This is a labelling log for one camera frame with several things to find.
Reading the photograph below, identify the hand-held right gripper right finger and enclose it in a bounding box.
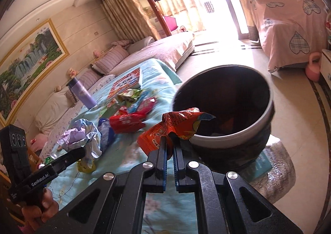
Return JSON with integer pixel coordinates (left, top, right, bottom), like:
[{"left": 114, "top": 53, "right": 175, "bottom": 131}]
[{"left": 173, "top": 140, "right": 304, "bottom": 234}]

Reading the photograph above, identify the framed landscape painting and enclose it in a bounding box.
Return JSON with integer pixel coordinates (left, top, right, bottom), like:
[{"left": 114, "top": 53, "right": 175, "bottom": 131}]
[{"left": 0, "top": 18, "right": 70, "bottom": 127}]

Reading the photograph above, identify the red patterned book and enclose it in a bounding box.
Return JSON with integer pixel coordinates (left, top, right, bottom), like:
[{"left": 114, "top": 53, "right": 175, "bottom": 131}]
[{"left": 108, "top": 67, "right": 142, "bottom": 99}]

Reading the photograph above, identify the large striped pillow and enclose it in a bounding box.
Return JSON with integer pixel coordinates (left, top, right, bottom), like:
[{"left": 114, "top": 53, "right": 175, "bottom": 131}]
[{"left": 92, "top": 45, "right": 130, "bottom": 75}]

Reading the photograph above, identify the hanging plaid cloth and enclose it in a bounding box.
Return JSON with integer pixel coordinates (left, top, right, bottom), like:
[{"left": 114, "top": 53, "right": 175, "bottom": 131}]
[{"left": 204, "top": 1, "right": 217, "bottom": 14}]

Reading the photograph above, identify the wooden glass partition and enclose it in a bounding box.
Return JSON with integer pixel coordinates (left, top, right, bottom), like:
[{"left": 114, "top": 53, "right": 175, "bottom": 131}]
[{"left": 121, "top": 0, "right": 173, "bottom": 37}]

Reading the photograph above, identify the pink heart print sheet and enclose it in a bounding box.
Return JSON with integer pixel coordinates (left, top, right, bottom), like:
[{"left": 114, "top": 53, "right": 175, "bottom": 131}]
[{"left": 246, "top": 0, "right": 330, "bottom": 73}]

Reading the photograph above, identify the small green foil candy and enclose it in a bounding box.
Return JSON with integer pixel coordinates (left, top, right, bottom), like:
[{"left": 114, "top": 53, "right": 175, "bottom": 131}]
[{"left": 39, "top": 155, "right": 56, "bottom": 170}]

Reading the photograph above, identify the teal floral blanket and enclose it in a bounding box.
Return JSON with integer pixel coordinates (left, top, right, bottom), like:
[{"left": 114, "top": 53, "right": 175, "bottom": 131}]
[{"left": 41, "top": 58, "right": 199, "bottom": 234}]

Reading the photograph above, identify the magenta box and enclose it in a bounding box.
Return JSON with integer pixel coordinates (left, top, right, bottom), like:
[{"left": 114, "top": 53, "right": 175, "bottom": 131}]
[{"left": 163, "top": 16, "right": 179, "bottom": 33}]

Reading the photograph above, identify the beige patterned curtain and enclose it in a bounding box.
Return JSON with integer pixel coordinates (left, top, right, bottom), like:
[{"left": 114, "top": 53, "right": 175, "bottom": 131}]
[{"left": 100, "top": 0, "right": 160, "bottom": 42}]

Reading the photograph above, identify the orange snack wrapper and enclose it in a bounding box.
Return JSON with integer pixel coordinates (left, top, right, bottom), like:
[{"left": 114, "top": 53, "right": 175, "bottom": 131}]
[{"left": 137, "top": 107, "right": 217, "bottom": 161}]

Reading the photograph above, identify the pink covered sofa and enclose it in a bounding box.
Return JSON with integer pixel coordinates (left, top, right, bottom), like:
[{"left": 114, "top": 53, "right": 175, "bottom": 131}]
[{"left": 34, "top": 34, "right": 196, "bottom": 137}]

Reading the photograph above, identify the white cabinet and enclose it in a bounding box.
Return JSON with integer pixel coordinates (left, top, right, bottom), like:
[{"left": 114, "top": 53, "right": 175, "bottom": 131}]
[{"left": 319, "top": 49, "right": 331, "bottom": 95}]

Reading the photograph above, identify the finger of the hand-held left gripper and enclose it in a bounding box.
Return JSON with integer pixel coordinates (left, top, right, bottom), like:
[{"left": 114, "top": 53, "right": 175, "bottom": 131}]
[{"left": 51, "top": 147, "right": 86, "bottom": 176}]

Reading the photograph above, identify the green yellow snack wrapper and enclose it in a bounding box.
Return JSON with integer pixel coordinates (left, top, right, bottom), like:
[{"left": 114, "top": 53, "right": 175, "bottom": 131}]
[{"left": 115, "top": 88, "right": 144, "bottom": 103}]

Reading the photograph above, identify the white purple paper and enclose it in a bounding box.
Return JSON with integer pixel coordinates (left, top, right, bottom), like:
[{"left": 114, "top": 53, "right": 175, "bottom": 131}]
[{"left": 53, "top": 118, "right": 103, "bottom": 159}]

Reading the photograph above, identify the person's left hand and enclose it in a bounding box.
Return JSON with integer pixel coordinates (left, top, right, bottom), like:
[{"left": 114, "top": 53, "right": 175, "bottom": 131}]
[{"left": 21, "top": 187, "right": 60, "bottom": 233}]

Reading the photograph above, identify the white pillow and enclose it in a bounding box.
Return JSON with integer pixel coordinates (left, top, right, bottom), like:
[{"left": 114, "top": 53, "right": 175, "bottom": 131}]
[{"left": 35, "top": 92, "right": 76, "bottom": 134}]

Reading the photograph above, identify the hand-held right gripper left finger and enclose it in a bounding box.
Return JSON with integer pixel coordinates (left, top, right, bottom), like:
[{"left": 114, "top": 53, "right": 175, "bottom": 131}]
[{"left": 34, "top": 136, "right": 168, "bottom": 234}]

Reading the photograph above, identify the red snack packet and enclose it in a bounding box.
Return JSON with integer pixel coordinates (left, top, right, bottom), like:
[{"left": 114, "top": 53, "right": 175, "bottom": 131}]
[{"left": 109, "top": 111, "right": 148, "bottom": 134}]

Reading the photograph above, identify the dark trash bin white rim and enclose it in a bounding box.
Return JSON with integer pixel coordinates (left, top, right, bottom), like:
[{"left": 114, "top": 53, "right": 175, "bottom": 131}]
[{"left": 171, "top": 65, "right": 275, "bottom": 173}]

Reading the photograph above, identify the pink kettlebell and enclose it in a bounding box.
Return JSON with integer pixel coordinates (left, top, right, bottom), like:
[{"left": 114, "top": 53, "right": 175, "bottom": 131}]
[{"left": 306, "top": 52, "right": 323, "bottom": 81}]

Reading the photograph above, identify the small striped pillow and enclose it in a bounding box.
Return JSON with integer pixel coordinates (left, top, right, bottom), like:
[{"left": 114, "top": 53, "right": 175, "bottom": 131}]
[{"left": 111, "top": 40, "right": 134, "bottom": 50}]

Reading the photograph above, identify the red white candy wrapper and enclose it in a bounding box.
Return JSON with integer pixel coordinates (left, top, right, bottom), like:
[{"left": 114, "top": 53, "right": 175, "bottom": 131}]
[{"left": 128, "top": 97, "right": 157, "bottom": 115}]

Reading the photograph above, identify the purple water bottle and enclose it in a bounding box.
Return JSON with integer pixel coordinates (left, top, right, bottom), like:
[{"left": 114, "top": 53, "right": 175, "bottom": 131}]
[{"left": 68, "top": 77, "right": 98, "bottom": 109}]

